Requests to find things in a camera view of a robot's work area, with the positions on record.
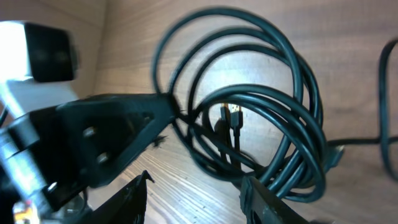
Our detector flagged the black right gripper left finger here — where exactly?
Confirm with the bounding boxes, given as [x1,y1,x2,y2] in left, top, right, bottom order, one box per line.
[78,170,154,224]

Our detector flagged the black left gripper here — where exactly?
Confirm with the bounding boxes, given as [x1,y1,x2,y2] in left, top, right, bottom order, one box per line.
[1,94,180,214]

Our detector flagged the black USB cable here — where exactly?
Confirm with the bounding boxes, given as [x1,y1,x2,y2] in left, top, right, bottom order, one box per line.
[151,6,398,203]

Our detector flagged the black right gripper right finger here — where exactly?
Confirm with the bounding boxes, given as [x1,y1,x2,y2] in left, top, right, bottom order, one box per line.
[239,177,309,224]

